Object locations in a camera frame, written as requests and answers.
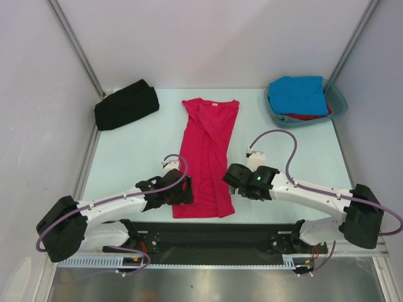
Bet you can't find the pink t shirt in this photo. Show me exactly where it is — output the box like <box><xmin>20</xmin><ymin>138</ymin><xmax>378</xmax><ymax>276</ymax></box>
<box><xmin>173</xmin><ymin>98</ymin><xmax>239</xmax><ymax>219</ymax></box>

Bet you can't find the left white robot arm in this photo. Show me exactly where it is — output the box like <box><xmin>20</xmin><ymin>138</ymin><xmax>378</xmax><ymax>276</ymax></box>
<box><xmin>36</xmin><ymin>169</ymin><xmax>193</xmax><ymax>262</ymax></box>

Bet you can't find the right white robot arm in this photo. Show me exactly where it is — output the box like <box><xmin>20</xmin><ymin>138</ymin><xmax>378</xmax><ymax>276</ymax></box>
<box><xmin>222</xmin><ymin>164</ymin><xmax>383</xmax><ymax>252</ymax></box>

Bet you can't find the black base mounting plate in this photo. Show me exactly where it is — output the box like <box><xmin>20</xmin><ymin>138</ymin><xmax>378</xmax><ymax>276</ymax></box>
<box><xmin>121</xmin><ymin>219</ymin><xmax>328</xmax><ymax>266</ymax></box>

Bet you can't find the red t shirt in basket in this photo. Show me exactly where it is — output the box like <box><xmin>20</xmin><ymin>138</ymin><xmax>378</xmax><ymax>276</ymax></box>
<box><xmin>285</xmin><ymin>105</ymin><xmax>332</xmax><ymax>121</ymax></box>

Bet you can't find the blue t shirt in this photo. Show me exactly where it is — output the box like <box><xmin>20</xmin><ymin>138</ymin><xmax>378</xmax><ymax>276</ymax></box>
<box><xmin>269</xmin><ymin>76</ymin><xmax>329</xmax><ymax>116</ymax></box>

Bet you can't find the folded black t shirt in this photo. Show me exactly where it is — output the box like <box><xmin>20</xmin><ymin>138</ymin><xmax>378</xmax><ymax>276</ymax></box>
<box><xmin>94</xmin><ymin>79</ymin><xmax>160</xmax><ymax>131</ymax></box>

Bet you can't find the teal plastic basket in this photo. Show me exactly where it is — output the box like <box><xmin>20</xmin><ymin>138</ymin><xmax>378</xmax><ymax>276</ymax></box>
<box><xmin>264</xmin><ymin>78</ymin><xmax>348</xmax><ymax>129</ymax></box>

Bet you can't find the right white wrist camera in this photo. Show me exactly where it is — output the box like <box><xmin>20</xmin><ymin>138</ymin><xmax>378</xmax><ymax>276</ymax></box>
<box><xmin>246</xmin><ymin>148</ymin><xmax>266</xmax><ymax>172</ymax></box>

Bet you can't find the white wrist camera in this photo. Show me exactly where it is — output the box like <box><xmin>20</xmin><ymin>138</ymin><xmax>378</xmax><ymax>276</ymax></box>
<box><xmin>246</xmin><ymin>148</ymin><xmax>266</xmax><ymax>172</ymax></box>
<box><xmin>162</xmin><ymin>160</ymin><xmax>180</xmax><ymax>171</ymax></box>

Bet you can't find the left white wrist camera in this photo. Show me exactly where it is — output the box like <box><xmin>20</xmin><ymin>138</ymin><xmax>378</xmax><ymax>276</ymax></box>
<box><xmin>162</xmin><ymin>160</ymin><xmax>180</xmax><ymax>171</ymax></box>

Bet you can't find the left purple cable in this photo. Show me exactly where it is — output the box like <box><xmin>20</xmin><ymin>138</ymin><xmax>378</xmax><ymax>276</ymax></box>
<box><xmin>35</xmin><ymin>154</ymin><xmax>190</xmax><ymax>279</ymax></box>

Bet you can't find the purple cable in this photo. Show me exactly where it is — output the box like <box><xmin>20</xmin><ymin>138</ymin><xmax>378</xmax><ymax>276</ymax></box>
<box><xmin>35</xmin><ymin>154</ymin><xmax>190</xmax><ymax>279</ymax></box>
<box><xmin>245</xmin><ymin>130</ymin><xmax>403</xmax><ymax>277</ymax></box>

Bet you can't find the right slotted cable duct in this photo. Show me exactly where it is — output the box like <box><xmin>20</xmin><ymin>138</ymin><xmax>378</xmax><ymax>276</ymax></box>
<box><xmin>283</xmin><ymin>254</ymin><xmax>315</xmax><ymax>271</ymax></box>

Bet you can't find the slotted cable duct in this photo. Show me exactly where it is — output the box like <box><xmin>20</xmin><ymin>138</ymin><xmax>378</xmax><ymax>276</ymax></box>
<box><xmin>283</xmin><ymin>254</ymin><xmax>315</xmax><ymax>271</ymax></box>
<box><xmin>58</xmin><ymin>255</ymin><xmax>144</xmax><ymax>269</ymax></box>

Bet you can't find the left slotted cable duct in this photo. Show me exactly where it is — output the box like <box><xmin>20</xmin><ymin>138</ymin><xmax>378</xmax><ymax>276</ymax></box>
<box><xmin>58</xmin><ymin>255</ymin><xmax>144</xmax><ymax>269</ymax></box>

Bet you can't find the aluminium front frame rail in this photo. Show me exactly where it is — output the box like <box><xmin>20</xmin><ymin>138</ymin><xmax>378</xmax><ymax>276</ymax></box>
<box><xmin>44</xmin><ymin>229</ymin><xmax>389</xmax><ymax>256</ymax></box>

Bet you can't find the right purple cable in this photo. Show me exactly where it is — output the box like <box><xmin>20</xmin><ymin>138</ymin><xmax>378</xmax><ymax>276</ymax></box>
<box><xmin>245</xmin><ymin>130</ymin><xmax>403</xmax><ymax>277</ymax></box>

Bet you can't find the right aluminium corner post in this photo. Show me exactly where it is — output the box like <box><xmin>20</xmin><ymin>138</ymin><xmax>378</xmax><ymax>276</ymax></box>
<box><xmin>330</xmin><ymin>0</ymin><xmax>381</xmax><ymax>82</ymax></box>

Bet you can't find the aluminium corner post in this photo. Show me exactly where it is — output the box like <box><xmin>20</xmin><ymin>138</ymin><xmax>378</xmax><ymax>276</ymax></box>
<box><xmin>46</xmin><ymin>0</ymin><xmax>105</xmax><ymax>99</ymax></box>
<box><xmin>330</xmin><ymin>0</ymin><xmax>381</xmax><ymax>82</ymax></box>

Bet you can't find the left aluminium corner post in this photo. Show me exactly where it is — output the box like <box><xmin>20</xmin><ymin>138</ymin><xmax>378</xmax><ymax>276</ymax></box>
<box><xmin>46</xmin><ymin>0</ymin><xmax>105</xmax><ymax>99</ymax></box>

